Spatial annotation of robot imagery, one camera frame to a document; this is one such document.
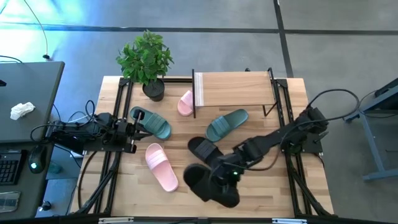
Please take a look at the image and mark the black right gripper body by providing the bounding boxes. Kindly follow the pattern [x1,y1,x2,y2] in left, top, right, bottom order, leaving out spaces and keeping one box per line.
[214,152,249,189]

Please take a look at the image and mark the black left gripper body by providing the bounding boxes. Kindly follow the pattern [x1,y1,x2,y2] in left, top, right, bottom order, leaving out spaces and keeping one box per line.
[117,119,138,147]

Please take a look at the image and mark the teal green slide sandal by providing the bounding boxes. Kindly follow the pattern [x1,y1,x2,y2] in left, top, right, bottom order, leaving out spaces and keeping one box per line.
[205,108,249,142]
[129,106,172,141]

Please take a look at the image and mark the black slide sandal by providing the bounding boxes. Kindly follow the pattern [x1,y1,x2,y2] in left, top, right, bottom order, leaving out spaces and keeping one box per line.
[187,136,224,167]
[182,163,241,208]

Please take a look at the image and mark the pink slide sandal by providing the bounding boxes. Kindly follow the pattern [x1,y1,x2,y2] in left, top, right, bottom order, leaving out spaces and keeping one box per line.
[145,142,179,193]
[177,90,194,117]

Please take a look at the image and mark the wooden shelf black metal legs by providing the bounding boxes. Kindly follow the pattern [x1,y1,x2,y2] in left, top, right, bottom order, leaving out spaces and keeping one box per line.
[191,67,279,119]

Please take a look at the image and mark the green potted plant black pot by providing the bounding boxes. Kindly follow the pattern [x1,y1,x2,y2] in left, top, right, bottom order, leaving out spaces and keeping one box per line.
[116,29,175,103]

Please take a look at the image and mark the black computer mouse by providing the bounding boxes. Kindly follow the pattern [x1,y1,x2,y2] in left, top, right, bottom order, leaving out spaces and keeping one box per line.
[28,145,47,174]

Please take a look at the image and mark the grey desk top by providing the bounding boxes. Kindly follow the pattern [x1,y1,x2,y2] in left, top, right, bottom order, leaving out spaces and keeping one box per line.
[0,61,65,144]

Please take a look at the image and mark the white crumpled tissue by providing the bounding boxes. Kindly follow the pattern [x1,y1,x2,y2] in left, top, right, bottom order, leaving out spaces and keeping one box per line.
[10,101,36,121]

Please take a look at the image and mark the dark keyboard desk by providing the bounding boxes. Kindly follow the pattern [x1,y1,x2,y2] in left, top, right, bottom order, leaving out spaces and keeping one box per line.
[0,139,56,221]

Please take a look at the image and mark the black keyboard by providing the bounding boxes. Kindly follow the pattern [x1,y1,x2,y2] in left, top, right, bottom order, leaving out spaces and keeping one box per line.
[0,149,22,186]

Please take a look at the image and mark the grey smartphone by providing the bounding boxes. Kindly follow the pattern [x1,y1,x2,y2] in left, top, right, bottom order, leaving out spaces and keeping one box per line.
[0,191,22,213]

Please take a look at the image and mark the blue grey side table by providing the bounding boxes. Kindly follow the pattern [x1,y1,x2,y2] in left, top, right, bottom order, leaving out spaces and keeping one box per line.
[343,77,398,182]

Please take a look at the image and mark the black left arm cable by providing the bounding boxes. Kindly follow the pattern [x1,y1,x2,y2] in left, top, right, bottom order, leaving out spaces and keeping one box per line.
[30,99,97,142]

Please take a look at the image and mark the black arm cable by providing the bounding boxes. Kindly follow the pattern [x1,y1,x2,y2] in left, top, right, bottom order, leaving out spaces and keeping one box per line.
[306,88,361,124]
[30,99,97,142]

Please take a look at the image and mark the black aluminium table frame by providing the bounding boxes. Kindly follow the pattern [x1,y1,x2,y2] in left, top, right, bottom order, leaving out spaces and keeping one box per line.
[70,76,336,224]

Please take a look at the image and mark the thin white cable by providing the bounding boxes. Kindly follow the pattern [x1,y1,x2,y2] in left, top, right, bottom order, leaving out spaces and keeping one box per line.
[67,113,91,124]

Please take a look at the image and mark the thick black cable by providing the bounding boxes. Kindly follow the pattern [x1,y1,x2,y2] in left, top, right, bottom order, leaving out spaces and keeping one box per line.
[77,151,98,210]

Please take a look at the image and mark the silver metal bracket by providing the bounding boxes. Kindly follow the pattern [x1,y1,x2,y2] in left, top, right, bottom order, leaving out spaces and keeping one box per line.
[272,218,308,224]
[98,217,134,224]

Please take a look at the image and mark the white floor cable black plug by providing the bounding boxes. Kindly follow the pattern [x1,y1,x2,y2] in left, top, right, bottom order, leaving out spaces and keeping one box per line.
[23,0,50,60]

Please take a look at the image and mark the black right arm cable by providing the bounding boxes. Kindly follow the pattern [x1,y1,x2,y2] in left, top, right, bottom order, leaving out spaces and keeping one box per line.
[306,88,361,124]

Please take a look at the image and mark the thin black floor cable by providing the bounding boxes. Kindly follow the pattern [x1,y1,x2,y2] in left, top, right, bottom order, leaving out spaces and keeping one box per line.
[0,55,23,63]

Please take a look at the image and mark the thin black side cable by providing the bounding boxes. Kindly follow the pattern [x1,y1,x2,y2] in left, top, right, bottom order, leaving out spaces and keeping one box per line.
[359,90,398,119]

